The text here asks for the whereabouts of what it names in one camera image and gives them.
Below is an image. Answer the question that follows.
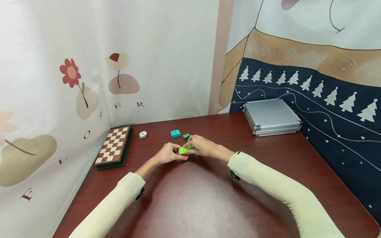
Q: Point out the person's left forearm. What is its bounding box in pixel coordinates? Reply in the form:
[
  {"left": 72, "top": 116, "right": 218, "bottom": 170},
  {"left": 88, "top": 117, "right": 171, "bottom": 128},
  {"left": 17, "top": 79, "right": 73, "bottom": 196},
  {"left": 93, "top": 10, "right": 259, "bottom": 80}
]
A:
[{"left": 69, "top": 156, "right": 163, "bottom": 238}]

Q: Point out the person's right forearm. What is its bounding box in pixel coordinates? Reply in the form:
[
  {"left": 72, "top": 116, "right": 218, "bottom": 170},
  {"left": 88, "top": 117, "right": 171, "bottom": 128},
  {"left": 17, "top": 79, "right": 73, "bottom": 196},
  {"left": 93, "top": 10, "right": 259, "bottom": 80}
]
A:
[{"left": 214, "top": 145, "right": 346, "bottom": 238}]

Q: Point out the person's left hand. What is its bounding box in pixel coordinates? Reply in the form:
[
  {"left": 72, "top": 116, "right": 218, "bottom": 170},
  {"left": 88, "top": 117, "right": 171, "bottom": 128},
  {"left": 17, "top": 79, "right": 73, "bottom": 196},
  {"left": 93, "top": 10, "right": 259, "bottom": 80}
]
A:
[{"left": 155, "top": 142, "right": 188, "bottom": 165}]

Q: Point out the person's right hand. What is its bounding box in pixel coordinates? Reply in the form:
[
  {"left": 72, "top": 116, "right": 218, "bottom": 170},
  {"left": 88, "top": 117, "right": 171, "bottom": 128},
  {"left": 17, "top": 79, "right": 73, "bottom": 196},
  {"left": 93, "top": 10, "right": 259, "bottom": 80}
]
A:
[{"left": 183, "top": 135, "right": 221, "bottom": 158}]

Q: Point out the silver aluminium case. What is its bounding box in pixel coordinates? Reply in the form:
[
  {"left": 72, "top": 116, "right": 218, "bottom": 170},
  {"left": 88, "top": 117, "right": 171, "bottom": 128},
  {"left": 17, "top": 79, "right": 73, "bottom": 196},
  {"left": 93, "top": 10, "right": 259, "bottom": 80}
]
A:
[{"left": 242, "top": 98, "right": 303, "bottom": 137}]

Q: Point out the folding chess board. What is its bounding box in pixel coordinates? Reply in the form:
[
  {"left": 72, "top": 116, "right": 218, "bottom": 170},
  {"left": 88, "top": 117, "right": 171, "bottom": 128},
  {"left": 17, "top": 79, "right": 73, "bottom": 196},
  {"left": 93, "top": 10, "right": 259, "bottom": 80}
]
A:
[{"left": 93, "top": 126, "right": 134, "bottom": 171}]

